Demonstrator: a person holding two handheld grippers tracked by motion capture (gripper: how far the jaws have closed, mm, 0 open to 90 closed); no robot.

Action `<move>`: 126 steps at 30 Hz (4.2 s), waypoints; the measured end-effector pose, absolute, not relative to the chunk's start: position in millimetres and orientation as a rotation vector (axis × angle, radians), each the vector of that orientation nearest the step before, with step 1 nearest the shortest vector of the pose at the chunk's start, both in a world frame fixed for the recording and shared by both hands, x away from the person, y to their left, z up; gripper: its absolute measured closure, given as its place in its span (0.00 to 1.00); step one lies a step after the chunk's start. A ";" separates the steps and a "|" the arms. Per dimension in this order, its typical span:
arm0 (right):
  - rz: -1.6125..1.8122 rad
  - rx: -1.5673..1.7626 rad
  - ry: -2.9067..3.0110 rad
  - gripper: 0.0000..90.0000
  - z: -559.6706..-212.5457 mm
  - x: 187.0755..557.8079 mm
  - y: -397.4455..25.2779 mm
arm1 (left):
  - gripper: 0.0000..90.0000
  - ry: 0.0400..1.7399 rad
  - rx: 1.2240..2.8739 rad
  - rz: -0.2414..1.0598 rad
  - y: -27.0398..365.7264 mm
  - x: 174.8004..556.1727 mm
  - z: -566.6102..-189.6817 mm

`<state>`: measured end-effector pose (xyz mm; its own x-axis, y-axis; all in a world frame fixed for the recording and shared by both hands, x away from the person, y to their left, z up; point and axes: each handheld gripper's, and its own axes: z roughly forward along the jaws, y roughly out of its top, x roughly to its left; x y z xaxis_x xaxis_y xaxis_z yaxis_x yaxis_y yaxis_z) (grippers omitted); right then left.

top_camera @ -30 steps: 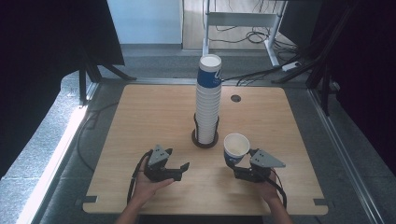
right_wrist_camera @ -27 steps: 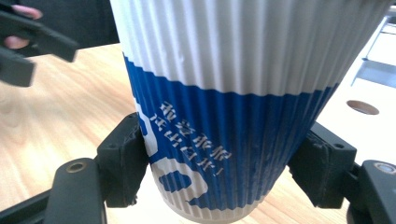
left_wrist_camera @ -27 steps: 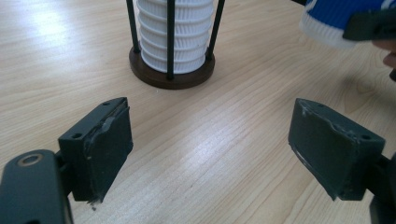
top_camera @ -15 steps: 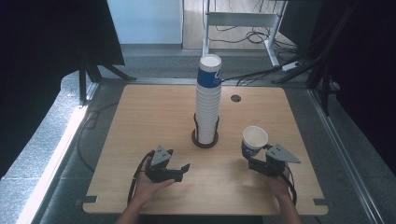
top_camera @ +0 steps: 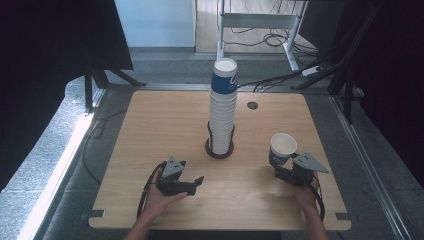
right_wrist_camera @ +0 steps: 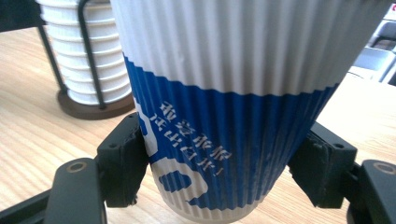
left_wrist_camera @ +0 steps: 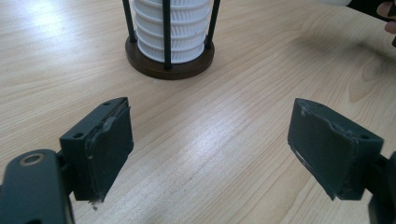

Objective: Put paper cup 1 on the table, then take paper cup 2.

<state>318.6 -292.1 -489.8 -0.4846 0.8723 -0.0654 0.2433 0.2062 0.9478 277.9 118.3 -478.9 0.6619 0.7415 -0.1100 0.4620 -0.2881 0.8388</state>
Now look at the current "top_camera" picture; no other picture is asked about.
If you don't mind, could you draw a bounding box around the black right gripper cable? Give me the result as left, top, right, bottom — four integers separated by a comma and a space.
308, 179, 326, 222

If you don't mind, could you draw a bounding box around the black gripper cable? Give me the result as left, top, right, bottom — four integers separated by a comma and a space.
136, 161, 168, 220
308, 179, 326, 222

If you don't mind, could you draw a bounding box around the white metal desk frame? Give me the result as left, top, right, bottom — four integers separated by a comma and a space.
216, 0, 308, 73

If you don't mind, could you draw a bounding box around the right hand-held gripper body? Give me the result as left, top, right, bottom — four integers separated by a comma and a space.
283, 152, 330, 187

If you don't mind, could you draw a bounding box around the stack of paper cups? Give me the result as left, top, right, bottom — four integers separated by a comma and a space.
208, 57, 239, 156

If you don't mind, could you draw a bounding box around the black cup holder stand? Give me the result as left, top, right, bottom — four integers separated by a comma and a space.
204, 121, 235, 160

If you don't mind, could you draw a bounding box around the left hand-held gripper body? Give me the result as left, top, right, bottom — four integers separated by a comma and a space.
155, 155, 198, 197

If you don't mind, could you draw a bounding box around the white wall panel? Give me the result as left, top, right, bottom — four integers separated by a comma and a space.
113, 0, 197, 48

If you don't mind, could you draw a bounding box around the white power strip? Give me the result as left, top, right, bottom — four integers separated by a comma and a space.
301, 65, 324, 78

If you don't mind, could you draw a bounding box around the blue and white paper cup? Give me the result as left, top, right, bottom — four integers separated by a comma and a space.
268, 132, 298, 168

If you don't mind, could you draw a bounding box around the black tripod stand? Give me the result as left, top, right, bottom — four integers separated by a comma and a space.
83, 54, 148, 113

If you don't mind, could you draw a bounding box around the thin black floor cable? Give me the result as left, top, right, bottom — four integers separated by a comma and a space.
81, 109, 128, 185

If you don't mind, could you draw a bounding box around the black power cable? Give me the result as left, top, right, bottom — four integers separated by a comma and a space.
238, 71, 305, 93

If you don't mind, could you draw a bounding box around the aluminium floor rail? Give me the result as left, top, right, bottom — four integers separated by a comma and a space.
328, 94, 414, 240

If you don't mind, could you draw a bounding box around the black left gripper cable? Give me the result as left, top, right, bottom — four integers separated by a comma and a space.
136, 161, 168, 220

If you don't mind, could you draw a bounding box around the person's right hand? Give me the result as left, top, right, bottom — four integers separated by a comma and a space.
293, 176, 320, 213

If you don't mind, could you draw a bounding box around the black curtain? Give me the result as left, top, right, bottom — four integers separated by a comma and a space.
0, 0, 134, 191
333, 0, 424, 189

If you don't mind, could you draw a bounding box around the black metal stand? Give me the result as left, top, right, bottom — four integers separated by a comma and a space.
290, 0, 384, 125

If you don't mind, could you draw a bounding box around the person's left hand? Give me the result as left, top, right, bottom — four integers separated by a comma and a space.
141, 181, 189, 221

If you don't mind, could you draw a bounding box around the bundle of black floor cables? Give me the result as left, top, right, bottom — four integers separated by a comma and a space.
223, 26, 321, 58

